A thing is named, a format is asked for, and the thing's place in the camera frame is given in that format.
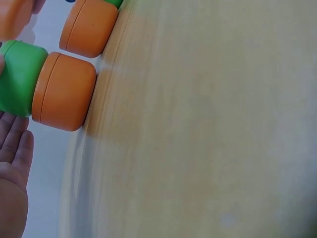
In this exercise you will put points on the person's left hand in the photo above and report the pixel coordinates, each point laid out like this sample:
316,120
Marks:
11,188

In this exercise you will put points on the person's right fingers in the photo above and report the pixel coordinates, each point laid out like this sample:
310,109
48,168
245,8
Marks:
39,5

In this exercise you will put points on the person's right hand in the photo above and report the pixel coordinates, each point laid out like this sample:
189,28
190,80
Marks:
39,5

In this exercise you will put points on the green round jar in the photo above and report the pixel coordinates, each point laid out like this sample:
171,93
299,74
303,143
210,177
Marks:
19,77
114,2

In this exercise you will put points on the orange round jar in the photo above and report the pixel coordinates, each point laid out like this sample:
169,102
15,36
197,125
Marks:
64,91
13,17
89,27

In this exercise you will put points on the person's left thumb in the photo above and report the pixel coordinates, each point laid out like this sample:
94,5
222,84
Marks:
1,65

